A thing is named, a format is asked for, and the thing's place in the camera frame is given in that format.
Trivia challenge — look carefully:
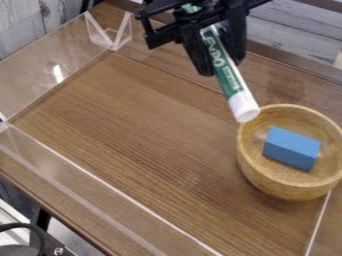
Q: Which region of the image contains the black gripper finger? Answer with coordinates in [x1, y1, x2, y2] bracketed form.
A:
[220, 3, 246, 65]
[180, 23, 213, 77]

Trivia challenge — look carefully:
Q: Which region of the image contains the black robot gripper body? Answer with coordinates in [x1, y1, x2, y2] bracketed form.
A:
[134, 0, 272, 49]

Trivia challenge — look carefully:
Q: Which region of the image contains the green and white marker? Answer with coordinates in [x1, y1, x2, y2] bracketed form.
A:
[180, 3, 261, 124]

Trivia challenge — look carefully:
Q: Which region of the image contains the brown wooden bowl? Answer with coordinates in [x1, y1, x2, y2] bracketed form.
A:
[236, 104, 342, 201]

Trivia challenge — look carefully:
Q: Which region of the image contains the blue foam block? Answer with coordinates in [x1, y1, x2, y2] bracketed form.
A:
[263, 126, 321, 172]

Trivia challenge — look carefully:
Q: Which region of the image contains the black metal table leg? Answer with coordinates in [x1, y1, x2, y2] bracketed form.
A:
[34, 208, 51, 231]

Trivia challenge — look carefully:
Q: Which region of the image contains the black clamp with bolt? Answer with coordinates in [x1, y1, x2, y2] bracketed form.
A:
[43, 233, 77, 256]

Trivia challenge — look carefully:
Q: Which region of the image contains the clear acrylic tray wall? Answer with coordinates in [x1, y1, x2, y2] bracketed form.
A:
[0, 5, 342, 256]

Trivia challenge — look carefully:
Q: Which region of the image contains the black cable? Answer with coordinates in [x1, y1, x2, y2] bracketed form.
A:
[0, 223, 47, 256]

